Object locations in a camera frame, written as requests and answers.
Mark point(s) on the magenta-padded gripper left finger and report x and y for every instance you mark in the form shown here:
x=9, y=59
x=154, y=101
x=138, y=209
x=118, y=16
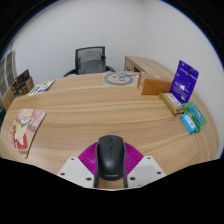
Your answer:
x=76, y=171

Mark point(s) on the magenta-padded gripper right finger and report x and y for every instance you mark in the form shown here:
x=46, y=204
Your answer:
x=146, y=171

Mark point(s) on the black computer mouse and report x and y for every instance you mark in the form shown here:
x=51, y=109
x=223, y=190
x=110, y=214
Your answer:
x=110, y=158

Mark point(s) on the blue packet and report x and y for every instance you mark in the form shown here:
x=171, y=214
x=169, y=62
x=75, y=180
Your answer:
x=188, y=123

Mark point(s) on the beige packet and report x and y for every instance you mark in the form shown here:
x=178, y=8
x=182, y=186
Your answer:
x=172, y=102

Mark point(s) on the green packet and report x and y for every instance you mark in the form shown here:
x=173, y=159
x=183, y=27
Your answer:
x=197, y=115

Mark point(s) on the orange-brown box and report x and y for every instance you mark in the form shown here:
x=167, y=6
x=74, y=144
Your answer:
x=155, y=85

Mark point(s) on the white green-printed sheet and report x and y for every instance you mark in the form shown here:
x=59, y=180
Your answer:
x=41, y=88

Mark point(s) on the brown printed carton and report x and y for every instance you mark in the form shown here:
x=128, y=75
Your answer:
x=26, y=88

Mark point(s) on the purple card package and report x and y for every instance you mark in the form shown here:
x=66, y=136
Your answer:
x=184, y=81

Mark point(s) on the small dark brown carton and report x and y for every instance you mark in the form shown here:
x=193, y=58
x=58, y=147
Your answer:
x=14, y=89

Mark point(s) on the wooden side desk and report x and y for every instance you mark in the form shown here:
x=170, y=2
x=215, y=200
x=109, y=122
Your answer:
x=146, y=64

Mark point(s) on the black printed carton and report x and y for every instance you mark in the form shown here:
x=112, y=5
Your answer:
x=23, y=77

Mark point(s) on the black mesh office chair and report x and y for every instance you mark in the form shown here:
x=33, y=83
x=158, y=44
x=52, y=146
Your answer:
x=90, y=61

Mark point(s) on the wooden shelf cabinet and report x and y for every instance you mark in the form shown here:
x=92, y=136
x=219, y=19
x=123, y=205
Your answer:
x=7, y=78

